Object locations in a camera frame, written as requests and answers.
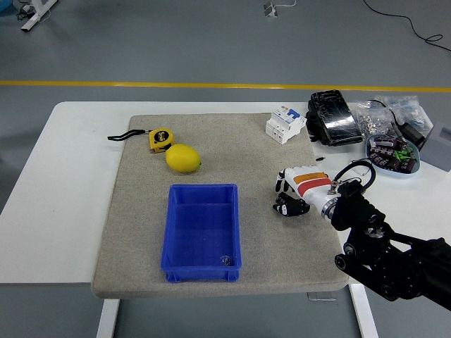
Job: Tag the white circuit breaker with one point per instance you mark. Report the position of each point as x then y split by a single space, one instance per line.
282 126

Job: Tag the dark cylindrical capacitor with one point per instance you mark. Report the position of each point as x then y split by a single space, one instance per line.
394 164
408 166
384 141
380 151

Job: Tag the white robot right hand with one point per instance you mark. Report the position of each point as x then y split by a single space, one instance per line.
310 186

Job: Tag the white table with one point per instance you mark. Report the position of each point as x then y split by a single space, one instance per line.
70 176

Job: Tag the black device with glossy lid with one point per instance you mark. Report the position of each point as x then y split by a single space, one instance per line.
334 119

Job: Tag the clear bracket under table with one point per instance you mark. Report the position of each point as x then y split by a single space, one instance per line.
321 297

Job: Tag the grey box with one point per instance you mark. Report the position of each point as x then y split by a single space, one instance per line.
438 148

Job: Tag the small metal nut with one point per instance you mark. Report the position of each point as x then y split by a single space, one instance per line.
225 261

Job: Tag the blue object on floor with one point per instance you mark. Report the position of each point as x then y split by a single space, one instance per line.
6 7

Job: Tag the light blue bowl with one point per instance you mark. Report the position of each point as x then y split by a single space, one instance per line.
394 173

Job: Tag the blue plastic box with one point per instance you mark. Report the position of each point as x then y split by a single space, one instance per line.
201 246

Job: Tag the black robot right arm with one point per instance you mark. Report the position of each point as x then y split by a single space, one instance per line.
387 246

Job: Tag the black power adapter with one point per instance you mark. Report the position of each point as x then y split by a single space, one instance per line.
413 134

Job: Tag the grey-brown felt mat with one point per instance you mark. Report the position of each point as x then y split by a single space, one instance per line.
141 211

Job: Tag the clear bag of metal nuts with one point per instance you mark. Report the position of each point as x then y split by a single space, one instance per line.
371 119

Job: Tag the yellow tape measure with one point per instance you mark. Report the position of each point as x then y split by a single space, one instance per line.
160 139

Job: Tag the clear bag of screws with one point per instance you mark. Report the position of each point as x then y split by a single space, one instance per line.
408 105

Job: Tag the white metal stand frame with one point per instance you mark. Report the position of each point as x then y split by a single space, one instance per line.
35 17

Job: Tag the green terminal connectors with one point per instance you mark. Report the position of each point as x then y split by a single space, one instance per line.
403 154

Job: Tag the yellow lemon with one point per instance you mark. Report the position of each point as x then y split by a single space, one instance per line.
182 158

